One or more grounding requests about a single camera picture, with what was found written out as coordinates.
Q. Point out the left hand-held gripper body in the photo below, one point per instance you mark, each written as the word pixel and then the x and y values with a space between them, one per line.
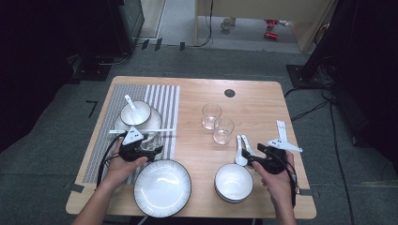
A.
pixel 133 150

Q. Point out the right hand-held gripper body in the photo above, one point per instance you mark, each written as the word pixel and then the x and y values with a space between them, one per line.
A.
pixel 277 162

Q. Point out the bundle of white chopsticks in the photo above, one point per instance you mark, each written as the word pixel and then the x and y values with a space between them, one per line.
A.
pixel 281 129

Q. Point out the white bowl dark rim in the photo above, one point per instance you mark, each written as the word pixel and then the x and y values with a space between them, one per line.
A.
pixel 225 200
pixel 234 181
pixel 144 111

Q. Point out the person's right hand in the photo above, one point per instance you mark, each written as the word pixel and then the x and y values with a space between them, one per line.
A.
pixel 280 187

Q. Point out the person's left hand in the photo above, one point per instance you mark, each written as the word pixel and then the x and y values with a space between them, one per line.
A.
pixel 117 173

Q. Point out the grey striped placemat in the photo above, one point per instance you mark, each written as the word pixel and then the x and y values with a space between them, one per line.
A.
pixel 106 140

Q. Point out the grey tape piece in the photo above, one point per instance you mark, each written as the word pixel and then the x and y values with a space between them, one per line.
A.
pixel 306 192
pixel 75 187

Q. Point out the black table grommet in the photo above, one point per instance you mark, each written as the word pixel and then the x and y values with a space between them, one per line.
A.
pixel 229 93

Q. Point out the black stand base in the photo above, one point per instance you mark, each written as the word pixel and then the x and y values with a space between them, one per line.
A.
pixel 300 76
pixel 90 72

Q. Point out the black tape strip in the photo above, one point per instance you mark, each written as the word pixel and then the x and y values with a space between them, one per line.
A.
pixel 182 46
pixel 145 44
pixel 158 44

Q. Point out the red can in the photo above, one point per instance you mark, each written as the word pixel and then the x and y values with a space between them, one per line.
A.
pixel 271 35

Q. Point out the dark cabinet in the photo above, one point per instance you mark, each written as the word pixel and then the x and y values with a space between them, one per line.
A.
pixel 131 18

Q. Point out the black curtain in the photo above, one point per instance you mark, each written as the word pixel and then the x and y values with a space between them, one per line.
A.
pixel 369 78
pixel 37 62

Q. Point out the red object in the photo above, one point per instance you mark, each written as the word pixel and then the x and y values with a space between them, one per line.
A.
pixel 271 22

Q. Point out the pale round object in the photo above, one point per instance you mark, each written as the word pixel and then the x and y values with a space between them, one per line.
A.
pixel 229 22

